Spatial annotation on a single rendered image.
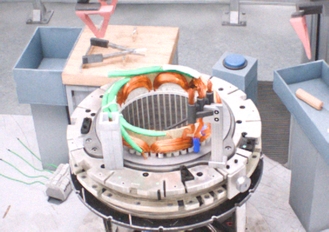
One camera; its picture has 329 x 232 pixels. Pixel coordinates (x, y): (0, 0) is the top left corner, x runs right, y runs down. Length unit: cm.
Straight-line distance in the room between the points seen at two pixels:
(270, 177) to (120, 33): 44
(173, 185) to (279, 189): 50
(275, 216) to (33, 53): 61
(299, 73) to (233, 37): 213
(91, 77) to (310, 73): 42
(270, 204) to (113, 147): 51
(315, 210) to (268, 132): 154
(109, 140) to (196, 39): 246
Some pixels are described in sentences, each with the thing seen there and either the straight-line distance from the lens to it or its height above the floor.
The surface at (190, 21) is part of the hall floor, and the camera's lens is 370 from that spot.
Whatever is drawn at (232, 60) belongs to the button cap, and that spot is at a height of 104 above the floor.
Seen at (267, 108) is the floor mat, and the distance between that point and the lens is 308.
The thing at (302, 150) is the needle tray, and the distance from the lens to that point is 141.
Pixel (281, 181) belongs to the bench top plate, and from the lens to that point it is 160.
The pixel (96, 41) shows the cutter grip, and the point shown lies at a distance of 148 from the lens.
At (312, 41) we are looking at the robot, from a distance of 156.
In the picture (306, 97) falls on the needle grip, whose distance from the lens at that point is 140.
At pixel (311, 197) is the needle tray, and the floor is 88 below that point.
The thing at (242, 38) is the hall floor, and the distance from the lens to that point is 356.
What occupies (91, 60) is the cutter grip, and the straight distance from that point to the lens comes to 143.
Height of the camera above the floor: 185
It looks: 37 degrees down
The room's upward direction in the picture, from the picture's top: 2 degrees counter-clockwise
